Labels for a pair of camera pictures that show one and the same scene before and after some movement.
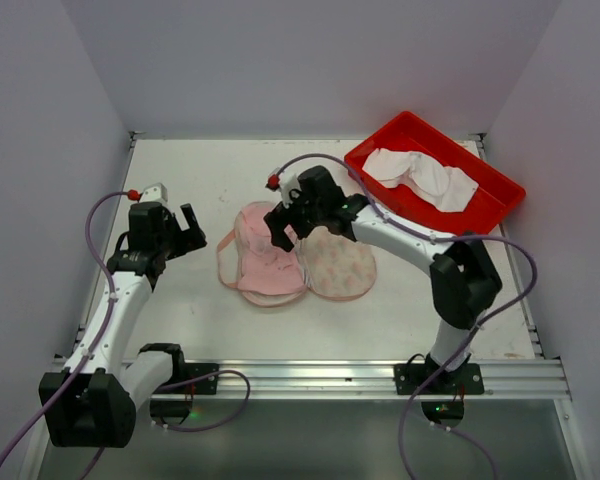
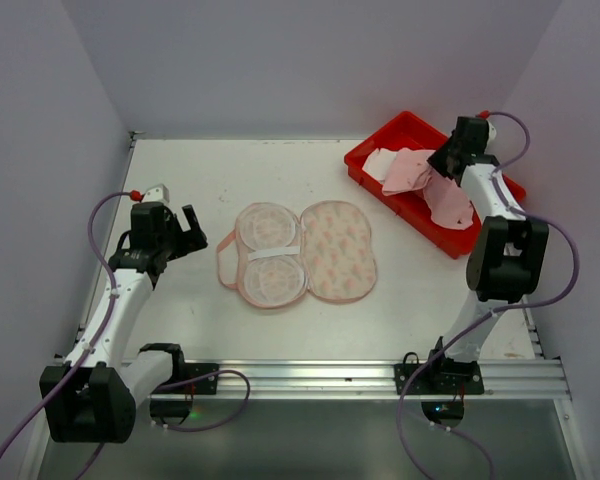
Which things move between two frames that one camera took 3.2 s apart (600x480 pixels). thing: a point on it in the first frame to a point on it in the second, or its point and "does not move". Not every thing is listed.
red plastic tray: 490,203 does not move
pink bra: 262,271 to 410,171
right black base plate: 466,380 does not move
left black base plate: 201,387 does not move
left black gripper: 178,235 does not move
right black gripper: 290,220 to 450,159
